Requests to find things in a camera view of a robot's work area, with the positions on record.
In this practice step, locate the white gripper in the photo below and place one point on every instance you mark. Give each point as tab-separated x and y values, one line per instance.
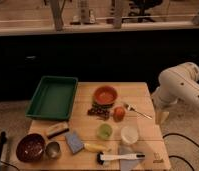
160	116

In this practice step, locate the red apple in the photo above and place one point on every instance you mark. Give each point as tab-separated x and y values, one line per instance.
119	113

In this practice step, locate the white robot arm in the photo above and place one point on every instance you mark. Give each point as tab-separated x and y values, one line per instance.
178	82

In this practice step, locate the small metal cup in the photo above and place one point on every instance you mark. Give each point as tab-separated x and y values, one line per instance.
53	150

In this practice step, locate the silver fork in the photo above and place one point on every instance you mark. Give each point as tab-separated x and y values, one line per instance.
132	109

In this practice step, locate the dark grape bunch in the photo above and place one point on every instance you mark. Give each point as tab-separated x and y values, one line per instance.
102	112

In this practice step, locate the grey cloth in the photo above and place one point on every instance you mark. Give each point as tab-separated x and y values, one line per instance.
127	165

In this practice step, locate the orange bowl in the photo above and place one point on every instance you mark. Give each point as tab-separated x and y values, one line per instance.
105	95

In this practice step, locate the yellow banana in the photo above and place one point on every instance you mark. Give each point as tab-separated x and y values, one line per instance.
95	147

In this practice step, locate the blue sponge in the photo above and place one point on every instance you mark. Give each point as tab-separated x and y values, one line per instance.
74	142

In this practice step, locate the wooden block eraser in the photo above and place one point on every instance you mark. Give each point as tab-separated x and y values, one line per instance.
56	129

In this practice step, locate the green plastic tray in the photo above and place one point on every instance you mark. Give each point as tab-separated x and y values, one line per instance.
53	98

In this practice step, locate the black office chair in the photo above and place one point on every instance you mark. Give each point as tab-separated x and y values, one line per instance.
138	10

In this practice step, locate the dark red bowl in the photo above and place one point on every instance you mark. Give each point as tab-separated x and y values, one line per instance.
30	148

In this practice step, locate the white handled dish brush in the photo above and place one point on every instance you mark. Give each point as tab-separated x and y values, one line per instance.
101	157

